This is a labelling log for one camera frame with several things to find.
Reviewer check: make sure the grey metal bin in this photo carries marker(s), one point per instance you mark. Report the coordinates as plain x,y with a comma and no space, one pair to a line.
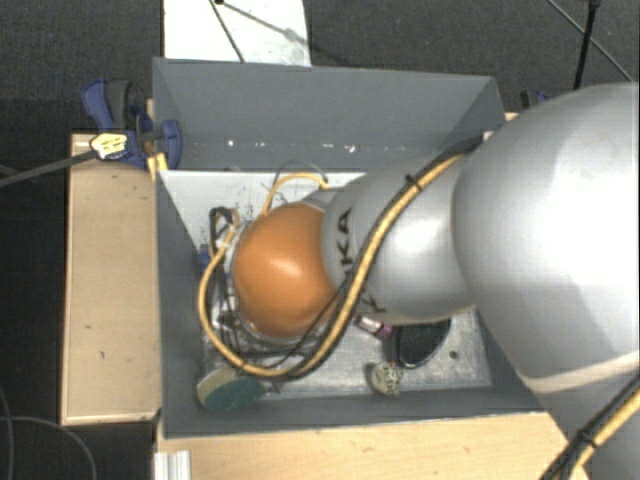
310,113

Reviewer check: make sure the small purple and clear object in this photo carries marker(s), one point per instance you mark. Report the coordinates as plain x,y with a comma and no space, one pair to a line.
374,326

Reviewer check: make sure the black sunglasses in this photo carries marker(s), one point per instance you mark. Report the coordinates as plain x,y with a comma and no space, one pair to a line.
422,343

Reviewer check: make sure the cream speckled round object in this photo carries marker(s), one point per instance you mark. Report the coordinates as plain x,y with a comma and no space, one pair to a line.
384,379

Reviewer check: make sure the green and cream round sponge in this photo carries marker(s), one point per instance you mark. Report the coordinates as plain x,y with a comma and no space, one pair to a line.
227,390

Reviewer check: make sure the pale wood board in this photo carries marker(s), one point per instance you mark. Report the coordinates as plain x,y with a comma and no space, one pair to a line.
112,288

